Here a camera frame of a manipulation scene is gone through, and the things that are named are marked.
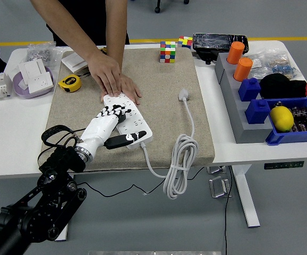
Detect thin black adapter cord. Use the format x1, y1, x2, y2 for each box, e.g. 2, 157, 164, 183
71, 127, 206, 199

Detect black plug adapter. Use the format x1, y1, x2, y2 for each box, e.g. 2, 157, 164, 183
116, 112, 127, 127

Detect black office chair base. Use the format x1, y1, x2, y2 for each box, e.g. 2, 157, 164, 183
154, 0, 190, 14

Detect person's left hand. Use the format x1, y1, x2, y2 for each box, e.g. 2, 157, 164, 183
100, 73, 142, 105

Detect person's torso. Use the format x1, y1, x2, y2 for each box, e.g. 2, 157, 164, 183
46, 0, 130, 46

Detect black floor cable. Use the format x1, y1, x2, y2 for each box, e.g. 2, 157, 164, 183
224, 166, 234, 255

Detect silver metal bracket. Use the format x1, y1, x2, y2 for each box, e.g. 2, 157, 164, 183
206, 165, 227, 175
208, 175, 233, 199

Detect black table control panel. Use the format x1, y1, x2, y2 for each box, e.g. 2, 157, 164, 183
263, 160, 304, 170

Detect yellow tape measure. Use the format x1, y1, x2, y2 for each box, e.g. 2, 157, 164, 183
57, 74, 82, 93

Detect blue plastic bin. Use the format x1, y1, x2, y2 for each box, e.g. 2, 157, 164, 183
265, 96, 307, 146

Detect white power strip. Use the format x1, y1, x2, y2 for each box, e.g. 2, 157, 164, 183
102, 93, 154, 150

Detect dark capacitors pile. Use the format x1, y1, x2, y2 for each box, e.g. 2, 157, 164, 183
288, 105, 307, 132

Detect orange cylinder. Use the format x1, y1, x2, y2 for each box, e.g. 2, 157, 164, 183
232, 57, 253, 82
226, 41, 245, 65

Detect colourful puzzle cube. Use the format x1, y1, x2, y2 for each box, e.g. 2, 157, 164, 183
159, 41, 176, 64
176, 36, 193, 50

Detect blue block with knob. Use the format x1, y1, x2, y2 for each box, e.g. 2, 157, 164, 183
244, 98, 271, 125
237, 77, 261, 102

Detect black pouch with red end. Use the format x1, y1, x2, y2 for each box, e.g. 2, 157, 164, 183
259, 73, 307, 99

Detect grey-brown mat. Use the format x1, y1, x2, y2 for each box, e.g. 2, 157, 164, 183
47, 47, 215, 172

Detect white power strip cord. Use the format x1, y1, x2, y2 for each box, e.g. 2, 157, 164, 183
137, 88, 200, 199

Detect white wall switch panel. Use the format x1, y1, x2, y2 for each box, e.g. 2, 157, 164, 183
61, 50, 90, 74

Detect yellow lemon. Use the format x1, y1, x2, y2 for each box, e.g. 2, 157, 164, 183
269, 105, 294, 132

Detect plastic bag of screws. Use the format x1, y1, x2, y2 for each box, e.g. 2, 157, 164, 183
25, 43, 64, 67

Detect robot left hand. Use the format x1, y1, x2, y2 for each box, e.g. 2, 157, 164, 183
76, 104, 148, 158

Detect clear bags of components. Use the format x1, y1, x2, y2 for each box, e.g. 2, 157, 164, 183
246, 49, 299, 80

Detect grey stepped block holder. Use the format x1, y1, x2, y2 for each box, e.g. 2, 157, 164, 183
214, 52, 274, 144

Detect white wall socket plate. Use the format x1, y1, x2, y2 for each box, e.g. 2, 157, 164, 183
25, 73, 51, 94

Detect person's right hand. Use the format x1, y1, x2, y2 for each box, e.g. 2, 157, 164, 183
87, 52, 122, 97

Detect white blank switch plate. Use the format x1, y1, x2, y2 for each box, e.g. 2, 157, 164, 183
19, 58, 47, 80

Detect black plastic-wrapped box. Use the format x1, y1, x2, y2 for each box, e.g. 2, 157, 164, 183
192, 32, 249, 65

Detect purple bowl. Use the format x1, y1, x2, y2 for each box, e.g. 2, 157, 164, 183
12, 66, 54, 100

